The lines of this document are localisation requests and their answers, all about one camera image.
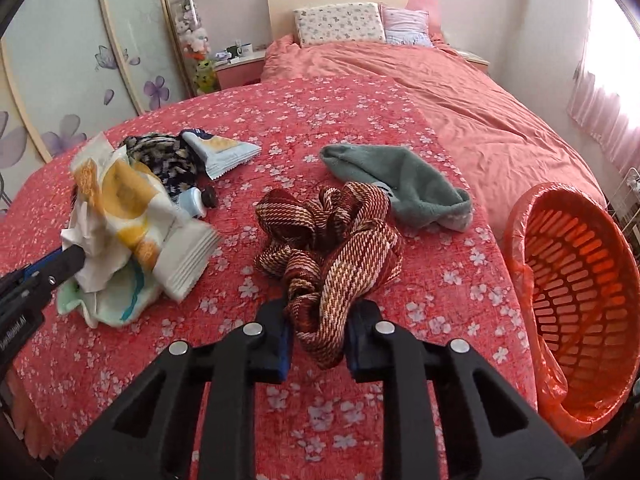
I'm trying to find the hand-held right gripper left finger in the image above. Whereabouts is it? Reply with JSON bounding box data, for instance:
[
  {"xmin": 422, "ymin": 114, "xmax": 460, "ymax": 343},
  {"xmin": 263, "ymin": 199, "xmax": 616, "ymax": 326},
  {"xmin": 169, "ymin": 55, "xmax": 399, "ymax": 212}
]
[{"xmin": 55, "ymin": 300, "xmax": 293, "ymax": 480}]

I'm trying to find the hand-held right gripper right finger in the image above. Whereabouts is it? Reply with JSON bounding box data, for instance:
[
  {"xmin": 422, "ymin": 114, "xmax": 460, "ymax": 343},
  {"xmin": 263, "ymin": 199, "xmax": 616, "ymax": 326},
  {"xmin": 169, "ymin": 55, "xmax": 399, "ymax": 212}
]
[{"xmin": 345, "ymin": 300, "xmax": 586, "ymax": 480}]

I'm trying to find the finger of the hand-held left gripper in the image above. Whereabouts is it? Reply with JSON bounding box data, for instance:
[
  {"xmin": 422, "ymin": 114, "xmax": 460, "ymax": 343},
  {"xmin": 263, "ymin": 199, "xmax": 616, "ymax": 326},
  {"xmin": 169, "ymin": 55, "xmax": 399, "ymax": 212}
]
[{"xmin": 17, "ymin": 246, "xmax": 86, "ymax": 291}]

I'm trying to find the white tissue paper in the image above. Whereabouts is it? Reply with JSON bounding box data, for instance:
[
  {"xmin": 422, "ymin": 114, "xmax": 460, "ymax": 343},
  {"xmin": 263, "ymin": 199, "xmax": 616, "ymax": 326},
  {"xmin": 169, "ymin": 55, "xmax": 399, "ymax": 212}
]
[{"xmin": 61, "ymin": 207, "xmax": 133, "ymax": 292}]

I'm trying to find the pale green blue wrapper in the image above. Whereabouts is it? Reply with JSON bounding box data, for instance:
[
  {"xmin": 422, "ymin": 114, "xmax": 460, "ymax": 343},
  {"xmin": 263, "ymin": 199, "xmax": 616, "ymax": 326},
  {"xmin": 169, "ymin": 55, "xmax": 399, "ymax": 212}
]
[{"xmin": 56, "ymin": 262, "xmax": 163, "ymax": 329}]

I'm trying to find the red striped woven scarf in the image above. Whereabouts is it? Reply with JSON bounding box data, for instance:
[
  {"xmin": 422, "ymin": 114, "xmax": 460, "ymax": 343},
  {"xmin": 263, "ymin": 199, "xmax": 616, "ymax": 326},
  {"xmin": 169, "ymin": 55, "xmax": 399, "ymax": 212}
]
[{"xmin": 254, "ymin": 182, "xmax": 405, "ymax": 371}]

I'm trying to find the yellow white wrapper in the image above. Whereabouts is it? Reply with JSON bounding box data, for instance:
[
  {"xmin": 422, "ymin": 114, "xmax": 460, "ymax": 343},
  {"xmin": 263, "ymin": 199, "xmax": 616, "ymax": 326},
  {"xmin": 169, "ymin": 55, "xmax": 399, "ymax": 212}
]
[{"xmin": 69, "ymin": 132, "xmax": 193, "ymax": 266}]

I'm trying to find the white crimped snack packet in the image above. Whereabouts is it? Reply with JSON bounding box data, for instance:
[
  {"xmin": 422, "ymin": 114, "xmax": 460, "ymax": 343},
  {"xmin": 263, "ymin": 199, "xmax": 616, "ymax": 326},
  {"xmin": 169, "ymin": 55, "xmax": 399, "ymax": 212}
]
[{"xmin": 151, "ymin": 220, "xmax": 221, "ymax": 303}]

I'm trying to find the light blue cream tube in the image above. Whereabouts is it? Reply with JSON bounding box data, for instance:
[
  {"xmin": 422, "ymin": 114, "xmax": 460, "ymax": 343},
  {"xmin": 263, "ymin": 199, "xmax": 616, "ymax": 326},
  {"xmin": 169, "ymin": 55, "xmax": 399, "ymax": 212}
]
[{"xmin": 172, "ymin": 186, "xmax": 218, "ymax": 219}]

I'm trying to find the dark floral cloth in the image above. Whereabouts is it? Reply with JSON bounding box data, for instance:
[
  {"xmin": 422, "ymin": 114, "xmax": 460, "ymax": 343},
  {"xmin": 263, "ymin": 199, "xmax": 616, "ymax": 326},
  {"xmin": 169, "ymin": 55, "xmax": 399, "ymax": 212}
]
[{"xmin": 122, "ymin": 132, "xmax": 211, "ymax": 202}]

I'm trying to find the grey green fuzzy sock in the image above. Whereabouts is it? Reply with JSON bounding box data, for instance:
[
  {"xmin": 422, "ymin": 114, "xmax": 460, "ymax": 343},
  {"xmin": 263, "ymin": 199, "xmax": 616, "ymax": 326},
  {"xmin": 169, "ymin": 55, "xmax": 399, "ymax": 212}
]
[{"xmin": 320, "ymin": 144, "xmax": 473, "ymax": 232}]

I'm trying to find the blue white snack packet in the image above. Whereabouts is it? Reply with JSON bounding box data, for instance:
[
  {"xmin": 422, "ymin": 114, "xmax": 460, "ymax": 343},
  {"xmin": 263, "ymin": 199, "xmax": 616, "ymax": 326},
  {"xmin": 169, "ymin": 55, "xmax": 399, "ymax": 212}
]
[{"xmin": 180, "ymin": 130, "xmax": 262, "ymax": 180}]

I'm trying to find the flower print sliding wardrobe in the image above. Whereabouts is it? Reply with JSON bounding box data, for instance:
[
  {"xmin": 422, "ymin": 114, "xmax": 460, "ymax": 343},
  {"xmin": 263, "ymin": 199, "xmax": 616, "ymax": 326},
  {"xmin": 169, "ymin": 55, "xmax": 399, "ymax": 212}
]
[{"xmin": 0, "ymin": 0, "xmax": 197, "ymax": 221}]

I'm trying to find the green plush toy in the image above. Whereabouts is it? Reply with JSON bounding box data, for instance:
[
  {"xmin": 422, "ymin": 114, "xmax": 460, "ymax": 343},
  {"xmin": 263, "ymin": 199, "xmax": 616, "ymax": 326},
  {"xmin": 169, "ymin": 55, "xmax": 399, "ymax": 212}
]
[{"xmin": 194, "ymin": 59, "xmax": 218, "ymax": 95}]

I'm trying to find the pink white nightstand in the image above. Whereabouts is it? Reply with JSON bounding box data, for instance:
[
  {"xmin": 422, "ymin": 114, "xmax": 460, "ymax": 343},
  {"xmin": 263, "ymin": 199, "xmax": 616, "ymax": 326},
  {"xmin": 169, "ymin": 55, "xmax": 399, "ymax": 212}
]
[{"xmin": 215, "ymin": 52, "xmax": 267, "ymax": 92}]

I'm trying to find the white plush toy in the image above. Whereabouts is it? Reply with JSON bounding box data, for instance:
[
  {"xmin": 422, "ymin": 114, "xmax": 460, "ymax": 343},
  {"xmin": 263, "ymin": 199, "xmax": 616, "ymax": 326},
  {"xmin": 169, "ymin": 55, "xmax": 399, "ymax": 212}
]
[{"xmin": 181, "ymin": 27, "xmax": 211, "ymax": 57}]

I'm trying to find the salmon pink duvet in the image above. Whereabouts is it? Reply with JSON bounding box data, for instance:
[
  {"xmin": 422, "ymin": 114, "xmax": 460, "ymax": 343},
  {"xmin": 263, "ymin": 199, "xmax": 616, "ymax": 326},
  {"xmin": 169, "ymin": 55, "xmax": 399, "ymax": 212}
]
[{"xmin": 261, "ymin": 34, "xmax": 608, "ymax": 243}]

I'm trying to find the pink pillow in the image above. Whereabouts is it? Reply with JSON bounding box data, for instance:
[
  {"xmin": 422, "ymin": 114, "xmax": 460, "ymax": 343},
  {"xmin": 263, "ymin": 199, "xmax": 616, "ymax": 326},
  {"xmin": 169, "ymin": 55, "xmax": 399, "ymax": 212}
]
[{"xmin": 380, "ymin": 4, "xmax": 434, "ymax": 49}]

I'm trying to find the cream floral pillow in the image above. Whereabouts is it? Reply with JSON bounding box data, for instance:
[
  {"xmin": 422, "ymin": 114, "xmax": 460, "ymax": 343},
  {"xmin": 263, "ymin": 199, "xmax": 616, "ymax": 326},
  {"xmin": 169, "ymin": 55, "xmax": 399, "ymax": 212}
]
[{"xmin": 292, "ymin": 2, "xmax": 387, "ymax": 47}]

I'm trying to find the cream wooden headboard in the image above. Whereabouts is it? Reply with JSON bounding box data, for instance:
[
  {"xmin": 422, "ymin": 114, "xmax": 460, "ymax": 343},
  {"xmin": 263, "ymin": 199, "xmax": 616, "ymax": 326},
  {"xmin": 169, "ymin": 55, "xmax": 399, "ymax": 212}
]
[{"xmin": 266, "ymin": 0, "xmax": 443, "ymax": 45}]

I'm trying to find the pink curtain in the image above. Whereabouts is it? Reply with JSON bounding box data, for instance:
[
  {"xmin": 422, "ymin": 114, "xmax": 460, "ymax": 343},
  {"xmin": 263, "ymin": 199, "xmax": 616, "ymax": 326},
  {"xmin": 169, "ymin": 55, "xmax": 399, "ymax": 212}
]
[{"xmin": 566, "ymin": 0, "xmax": 640, "ymax": 173}]

